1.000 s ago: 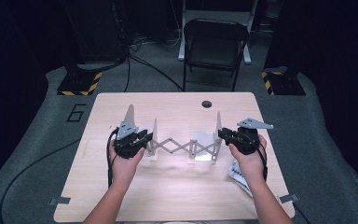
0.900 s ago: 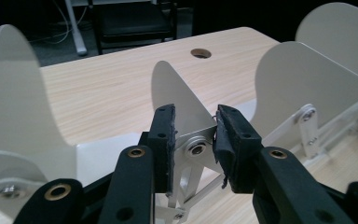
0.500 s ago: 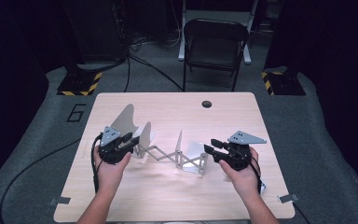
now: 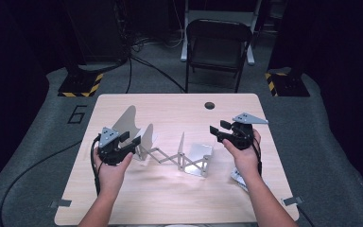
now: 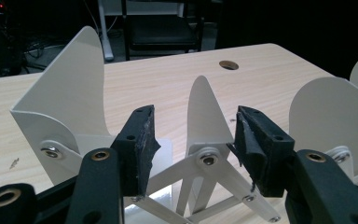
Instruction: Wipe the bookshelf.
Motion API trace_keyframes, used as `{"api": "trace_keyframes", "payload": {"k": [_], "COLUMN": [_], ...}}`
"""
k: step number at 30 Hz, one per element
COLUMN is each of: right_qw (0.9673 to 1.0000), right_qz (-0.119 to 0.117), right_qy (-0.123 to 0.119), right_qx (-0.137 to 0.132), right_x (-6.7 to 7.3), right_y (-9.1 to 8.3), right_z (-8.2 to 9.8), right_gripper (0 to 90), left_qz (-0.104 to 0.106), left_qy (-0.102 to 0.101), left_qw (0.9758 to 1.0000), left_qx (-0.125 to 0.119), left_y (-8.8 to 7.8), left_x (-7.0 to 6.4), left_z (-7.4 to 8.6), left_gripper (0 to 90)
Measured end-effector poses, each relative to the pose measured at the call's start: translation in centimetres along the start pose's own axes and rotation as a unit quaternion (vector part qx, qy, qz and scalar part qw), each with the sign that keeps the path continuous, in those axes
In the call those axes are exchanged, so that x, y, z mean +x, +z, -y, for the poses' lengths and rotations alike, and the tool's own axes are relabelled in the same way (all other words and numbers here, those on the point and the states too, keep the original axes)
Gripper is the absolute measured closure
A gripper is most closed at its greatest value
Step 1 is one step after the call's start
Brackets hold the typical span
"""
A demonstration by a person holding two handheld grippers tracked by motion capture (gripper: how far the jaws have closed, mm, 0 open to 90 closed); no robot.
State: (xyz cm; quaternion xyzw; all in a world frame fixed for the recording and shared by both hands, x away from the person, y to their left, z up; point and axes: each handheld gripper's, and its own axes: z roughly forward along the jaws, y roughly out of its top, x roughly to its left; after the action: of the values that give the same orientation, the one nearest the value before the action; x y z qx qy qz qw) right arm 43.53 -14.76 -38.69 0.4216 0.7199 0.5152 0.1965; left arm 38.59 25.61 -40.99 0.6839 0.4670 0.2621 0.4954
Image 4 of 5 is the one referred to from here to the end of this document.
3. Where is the long black floor cable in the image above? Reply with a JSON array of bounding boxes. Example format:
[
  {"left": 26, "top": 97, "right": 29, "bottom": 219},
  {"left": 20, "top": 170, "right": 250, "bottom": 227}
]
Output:
[{"left": 0, "top": 140, "right": 83, "bottom": 227}]

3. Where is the white expandable metal rack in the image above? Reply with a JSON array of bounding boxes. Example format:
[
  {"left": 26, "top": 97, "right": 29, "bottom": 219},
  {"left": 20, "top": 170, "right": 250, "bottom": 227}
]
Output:
[{"left": 112, "top": 104, "right": 216, "bottom": 178}]

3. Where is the grey tape piece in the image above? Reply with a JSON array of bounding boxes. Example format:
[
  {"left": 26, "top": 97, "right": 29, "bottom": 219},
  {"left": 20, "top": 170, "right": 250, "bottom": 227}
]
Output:
[
  {"left": 50, "top": 199, "right": 73, "bottom": 209},
  {"left": 282, "top": 196, "right": 304, "bottom": 207}
]

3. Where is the black stand base striped edge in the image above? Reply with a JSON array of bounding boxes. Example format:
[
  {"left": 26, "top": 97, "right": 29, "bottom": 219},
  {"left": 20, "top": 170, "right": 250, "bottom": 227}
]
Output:
[
  {"left": 57, "top": 62, "right": 104, "bottom": 98},
  {"left": 264, "top": 70, "right": 311, "bottom": 97}
]

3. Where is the right hand-held gripper cable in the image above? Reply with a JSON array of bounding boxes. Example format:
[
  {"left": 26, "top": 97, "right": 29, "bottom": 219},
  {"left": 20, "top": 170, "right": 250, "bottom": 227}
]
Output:
[{"left": 251, "top": 137, "right": 264, "bottom": 178}]

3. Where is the left hand-held gripper cable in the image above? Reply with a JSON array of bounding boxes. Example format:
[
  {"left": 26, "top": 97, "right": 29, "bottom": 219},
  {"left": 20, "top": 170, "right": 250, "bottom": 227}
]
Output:
[{"left": 90, "top": 134, "right": 104, "bottom": 197}]

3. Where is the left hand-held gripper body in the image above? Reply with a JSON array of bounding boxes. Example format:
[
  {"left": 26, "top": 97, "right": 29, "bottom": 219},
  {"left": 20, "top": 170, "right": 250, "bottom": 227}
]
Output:
[{"left": 97, "top": 127, "right": 137, "bottom": 166}]

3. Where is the white black patterned cloth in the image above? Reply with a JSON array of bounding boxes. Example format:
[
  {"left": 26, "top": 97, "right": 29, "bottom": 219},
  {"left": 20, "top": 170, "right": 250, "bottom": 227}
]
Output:
[{"left": 231, "top": 166, "right": 250, "bottom": 192}]

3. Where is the short black floor cable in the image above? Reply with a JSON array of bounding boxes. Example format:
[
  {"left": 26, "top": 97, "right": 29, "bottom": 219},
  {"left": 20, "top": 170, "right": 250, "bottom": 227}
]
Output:
[{"left": 296, "top": 204, "right": 316, "bottom": 227}]

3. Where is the person's left hand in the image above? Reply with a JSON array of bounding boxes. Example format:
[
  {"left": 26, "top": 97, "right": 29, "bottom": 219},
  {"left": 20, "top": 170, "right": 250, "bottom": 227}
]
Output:
[{"left": 93, "top": 147, "right": 134, "bottom": 196}]

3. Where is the hand-held gripper cable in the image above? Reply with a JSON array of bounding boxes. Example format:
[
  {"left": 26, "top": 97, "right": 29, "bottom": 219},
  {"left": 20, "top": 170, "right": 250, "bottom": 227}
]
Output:
[
  {"left": 90, "top": 134, "right": 104, "bottom": 197},
  {"left": 251, "top": 137, "right": 264, "bottom": 178}
]

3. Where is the black folding chair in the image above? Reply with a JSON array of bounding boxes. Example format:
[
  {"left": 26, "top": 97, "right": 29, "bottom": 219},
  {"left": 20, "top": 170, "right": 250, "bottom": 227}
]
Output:
[
  {"left": 185, "top": 18, "right": 253, "bottom": 94},
  {"left": 180, "top": 0, "right": 263, "bottom": 66}
]

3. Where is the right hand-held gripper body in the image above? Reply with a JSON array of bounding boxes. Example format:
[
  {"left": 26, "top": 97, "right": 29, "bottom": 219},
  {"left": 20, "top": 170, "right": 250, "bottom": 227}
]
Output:
[{"left": 219, "top": 112, "right": 269, "bottom": 151}]

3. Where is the person's right hand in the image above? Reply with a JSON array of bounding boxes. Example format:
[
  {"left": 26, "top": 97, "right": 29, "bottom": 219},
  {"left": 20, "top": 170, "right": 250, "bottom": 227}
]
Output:
[{"left": 221, "top": 128, "right": 263, "bottom": 183}]

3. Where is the black equipment cabinet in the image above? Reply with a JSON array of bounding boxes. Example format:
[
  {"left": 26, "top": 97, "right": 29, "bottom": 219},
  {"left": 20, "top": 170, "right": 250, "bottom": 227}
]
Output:
[{"left": 65, "top": 0, "right": 130, "bottom": 64}]

